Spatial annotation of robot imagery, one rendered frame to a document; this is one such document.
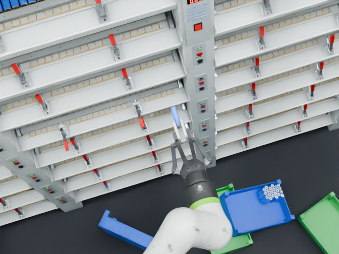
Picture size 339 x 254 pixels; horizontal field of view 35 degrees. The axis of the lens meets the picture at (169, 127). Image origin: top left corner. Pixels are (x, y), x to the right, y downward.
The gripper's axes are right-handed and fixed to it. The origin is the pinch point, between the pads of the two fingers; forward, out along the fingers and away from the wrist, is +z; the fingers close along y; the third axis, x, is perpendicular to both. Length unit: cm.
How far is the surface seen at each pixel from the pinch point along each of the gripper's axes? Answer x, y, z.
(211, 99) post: 12.8, -14.5, 16.2
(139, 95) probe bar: 3.3, 9.3, 19.9
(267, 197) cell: 92, -34, 4
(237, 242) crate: 103, -14, -9
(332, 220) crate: 104, -61, -13
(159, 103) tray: 7.5, 3.5, 17.4
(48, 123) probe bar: 3.4, 41.8, 19.7
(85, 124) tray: 7.3, 30.4, 17.7
